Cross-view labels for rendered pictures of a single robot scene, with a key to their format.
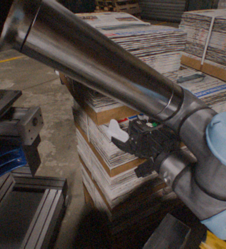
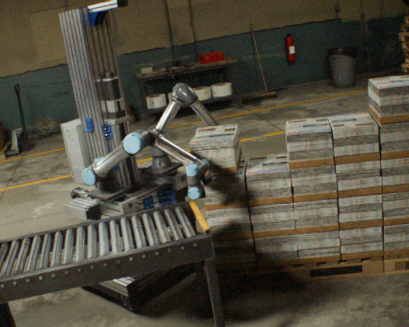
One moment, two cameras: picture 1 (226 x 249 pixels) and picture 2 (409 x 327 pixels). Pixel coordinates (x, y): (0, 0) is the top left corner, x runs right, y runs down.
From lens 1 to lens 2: 283 cm
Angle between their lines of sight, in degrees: 39
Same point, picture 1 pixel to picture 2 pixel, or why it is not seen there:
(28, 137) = (176, 185)
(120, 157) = (209, 199)
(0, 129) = (166, 180)
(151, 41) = (215, 143)
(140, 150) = not seen: hidden behind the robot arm
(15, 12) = (155, 142)
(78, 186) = not seen: hidden behind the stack
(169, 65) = (228, 153)
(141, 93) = (180, 159)
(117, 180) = (210, 214)
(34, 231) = not seen: hidden behind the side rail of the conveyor
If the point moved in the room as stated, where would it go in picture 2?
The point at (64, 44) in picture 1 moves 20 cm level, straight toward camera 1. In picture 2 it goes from (163, 147) to (146, 158)
